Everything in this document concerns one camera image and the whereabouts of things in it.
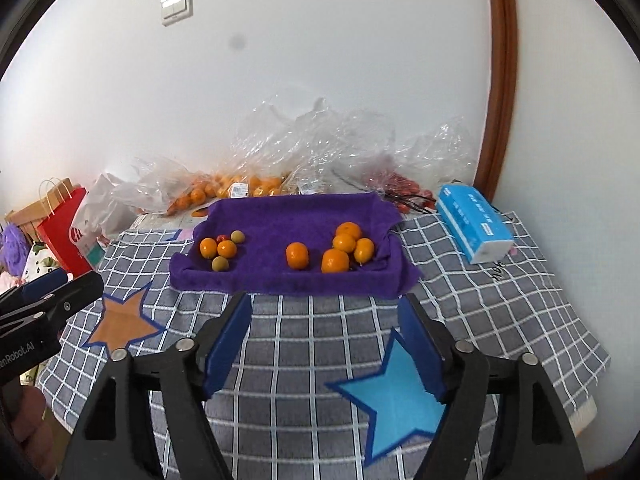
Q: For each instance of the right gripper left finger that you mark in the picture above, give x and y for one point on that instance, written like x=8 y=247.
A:
x=114 y=436

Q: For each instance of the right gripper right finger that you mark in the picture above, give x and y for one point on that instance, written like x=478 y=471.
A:
x=532 y=439

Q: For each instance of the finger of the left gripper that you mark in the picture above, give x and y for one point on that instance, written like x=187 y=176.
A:
x=63 y=303
x=18 y=297

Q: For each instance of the green longan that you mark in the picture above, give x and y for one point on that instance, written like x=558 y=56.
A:
x=237 y=237
x=220 y=264

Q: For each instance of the small orange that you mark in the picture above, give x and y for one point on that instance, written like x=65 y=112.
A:
x=344 y=242
x=227 y=249
x=208 y=248

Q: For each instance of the oval orange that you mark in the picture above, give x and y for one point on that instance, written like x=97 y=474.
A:
x=364 y=251

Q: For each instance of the large orange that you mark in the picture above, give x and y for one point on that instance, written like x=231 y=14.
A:
x=349 y=228
x=335 y=261

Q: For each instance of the person's left hand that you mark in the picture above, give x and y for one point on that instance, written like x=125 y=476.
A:
x=33 y=433

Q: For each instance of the red paper bag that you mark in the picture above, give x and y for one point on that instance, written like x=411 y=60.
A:
x=56 y=229

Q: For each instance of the white plastic bag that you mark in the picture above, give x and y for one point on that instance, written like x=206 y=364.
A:
x=100 y=218

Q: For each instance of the brown paper bag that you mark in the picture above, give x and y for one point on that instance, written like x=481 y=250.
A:
x=37 y=209

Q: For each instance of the clear bag left oranges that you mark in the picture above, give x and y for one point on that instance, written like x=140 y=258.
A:
x=158 y=182

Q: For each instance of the grey checked tablecloth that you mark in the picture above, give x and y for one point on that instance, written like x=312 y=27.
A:
x=277 y=418

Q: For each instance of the blue tissue pack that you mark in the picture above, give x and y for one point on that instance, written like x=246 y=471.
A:
x=480 y=233

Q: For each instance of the clear bag of oranges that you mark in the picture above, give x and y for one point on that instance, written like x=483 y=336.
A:
x=275 y=152

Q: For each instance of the purple towel covered tray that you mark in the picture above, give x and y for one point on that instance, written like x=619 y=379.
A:
x=286 y=238

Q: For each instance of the black glasses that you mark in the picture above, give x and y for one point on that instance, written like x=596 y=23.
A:
x=405 y=194

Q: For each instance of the clear bag of tomatoes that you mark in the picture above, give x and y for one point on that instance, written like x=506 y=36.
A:
x=444 y=155

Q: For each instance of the white wall switch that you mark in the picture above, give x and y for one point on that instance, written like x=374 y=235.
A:
x=174 y=11

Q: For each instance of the brown wooden door frame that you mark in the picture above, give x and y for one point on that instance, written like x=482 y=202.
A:
x=501 y=96

